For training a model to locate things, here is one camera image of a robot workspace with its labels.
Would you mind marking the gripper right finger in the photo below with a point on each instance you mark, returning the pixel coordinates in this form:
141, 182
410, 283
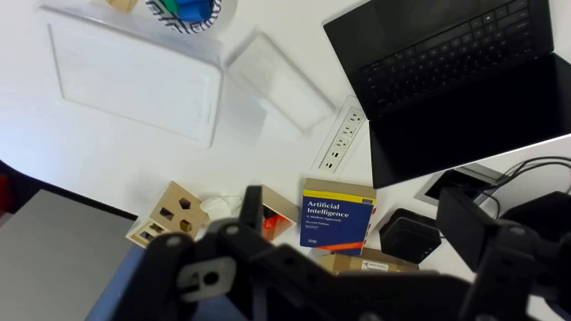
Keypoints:
464, 223

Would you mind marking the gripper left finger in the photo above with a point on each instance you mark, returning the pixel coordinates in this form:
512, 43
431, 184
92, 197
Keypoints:
160, 276

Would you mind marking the black laptop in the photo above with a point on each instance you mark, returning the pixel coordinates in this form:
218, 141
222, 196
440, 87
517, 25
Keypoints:
446, 89

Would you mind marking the black power adapter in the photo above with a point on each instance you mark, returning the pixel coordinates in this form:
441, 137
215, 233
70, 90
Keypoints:
408, 236

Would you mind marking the wooden shape sorter box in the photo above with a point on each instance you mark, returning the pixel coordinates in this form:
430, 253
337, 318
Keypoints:
176, 211

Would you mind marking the white plastic piece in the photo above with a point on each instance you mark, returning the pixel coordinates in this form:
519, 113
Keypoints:
218, 207

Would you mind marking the flat cardboard box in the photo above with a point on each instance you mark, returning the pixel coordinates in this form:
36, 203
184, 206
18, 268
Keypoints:
370, 263

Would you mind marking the grey cabinet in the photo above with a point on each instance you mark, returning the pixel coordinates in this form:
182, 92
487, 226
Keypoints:
53, 258

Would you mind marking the orange block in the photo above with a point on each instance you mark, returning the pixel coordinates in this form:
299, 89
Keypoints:
273, 221

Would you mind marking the blue yellow book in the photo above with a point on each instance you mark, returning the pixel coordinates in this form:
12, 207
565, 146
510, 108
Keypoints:
337, 218

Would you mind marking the open wooden box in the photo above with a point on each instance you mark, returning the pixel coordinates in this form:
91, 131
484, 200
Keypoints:
279, 205

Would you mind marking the white recessed power strip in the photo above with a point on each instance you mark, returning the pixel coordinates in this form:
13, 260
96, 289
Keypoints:
341, 138

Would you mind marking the large clear plastic tray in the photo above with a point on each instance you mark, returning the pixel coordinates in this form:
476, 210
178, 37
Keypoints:
134, 76

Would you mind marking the small clear plastic container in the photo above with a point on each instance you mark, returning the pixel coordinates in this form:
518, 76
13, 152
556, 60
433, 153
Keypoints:
281, 84

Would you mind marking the blue block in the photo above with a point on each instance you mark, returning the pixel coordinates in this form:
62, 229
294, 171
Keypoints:
194, 10

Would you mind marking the green block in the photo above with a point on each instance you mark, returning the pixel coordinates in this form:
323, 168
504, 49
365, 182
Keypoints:
169, 4

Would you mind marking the plain wooden block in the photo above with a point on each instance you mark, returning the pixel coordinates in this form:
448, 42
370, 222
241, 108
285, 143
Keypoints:
121, 3

